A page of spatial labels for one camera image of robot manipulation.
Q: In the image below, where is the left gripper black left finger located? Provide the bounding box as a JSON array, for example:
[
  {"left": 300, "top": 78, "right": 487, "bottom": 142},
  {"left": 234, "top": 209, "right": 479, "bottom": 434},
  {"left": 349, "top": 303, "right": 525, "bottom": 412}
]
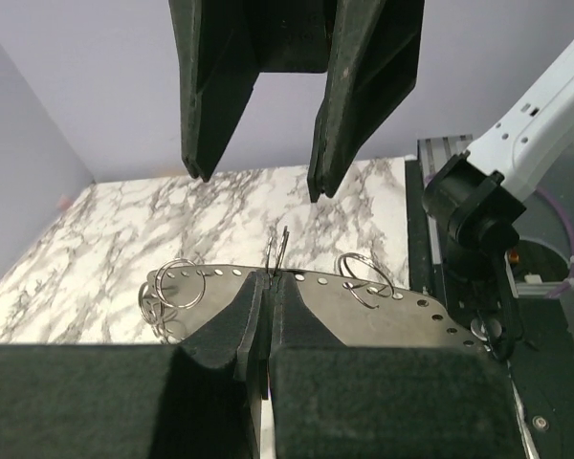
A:
[{"left": 0, "top": 273, "right": 267, "bottom": 458}]

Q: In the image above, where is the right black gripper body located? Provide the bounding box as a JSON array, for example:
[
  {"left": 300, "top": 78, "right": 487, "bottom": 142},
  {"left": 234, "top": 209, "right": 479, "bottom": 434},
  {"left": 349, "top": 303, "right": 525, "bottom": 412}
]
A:
[{"left": 229, "top": 1, "right": 337, "bottom": 74}]

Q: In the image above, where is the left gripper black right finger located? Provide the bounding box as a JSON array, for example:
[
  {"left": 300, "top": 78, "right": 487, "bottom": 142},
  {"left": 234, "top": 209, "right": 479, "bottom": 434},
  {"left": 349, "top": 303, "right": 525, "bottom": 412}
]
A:
[{"left": 267, "top": 272, "right": 530, "bottom": 459}]

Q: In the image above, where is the small split ring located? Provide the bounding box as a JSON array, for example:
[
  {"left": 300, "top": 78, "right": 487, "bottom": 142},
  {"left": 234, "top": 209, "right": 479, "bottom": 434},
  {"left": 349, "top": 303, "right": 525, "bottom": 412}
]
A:
[
  {"left": 337, "top": 251, "right": 394, "bottom": 310},
  {"left": 153, "top": 257, "right": 208, "bottom": 310}
]

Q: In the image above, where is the small split ring right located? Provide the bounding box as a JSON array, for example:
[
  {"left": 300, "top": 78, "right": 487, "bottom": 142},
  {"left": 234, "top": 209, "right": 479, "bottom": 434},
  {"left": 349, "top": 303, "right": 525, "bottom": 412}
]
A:
[{"left": 337, "top": 251, "right": 394, "bottom": 310}]

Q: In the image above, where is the small split ring left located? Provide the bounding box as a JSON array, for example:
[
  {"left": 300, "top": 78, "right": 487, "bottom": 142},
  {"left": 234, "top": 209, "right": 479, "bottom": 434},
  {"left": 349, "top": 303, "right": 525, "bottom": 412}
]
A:
[{"left": 153, "top": 257, "right": 208, "bottom": 310}]

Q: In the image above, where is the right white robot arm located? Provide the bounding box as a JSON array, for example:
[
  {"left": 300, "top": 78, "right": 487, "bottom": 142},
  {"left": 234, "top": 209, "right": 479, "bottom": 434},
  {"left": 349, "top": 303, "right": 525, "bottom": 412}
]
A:
[{"left": 169, "top": 1, "right": 574, "bottom": 268}]

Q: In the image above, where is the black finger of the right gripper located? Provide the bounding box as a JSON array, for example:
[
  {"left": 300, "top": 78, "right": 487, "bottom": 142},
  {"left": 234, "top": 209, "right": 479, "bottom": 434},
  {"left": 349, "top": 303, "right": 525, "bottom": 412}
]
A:
[
  {"left": 169, "top": 0, "right": 259, "bottom": 181},
  {"left": 307, "top": 0, "right": 424, "bottom": 202}
]

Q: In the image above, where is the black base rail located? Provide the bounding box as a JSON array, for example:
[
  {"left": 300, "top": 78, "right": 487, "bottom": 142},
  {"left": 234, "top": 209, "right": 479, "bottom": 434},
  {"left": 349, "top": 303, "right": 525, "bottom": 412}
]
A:
[{"left": 406, "top": 136, "right": 574, "bottom": 458}]

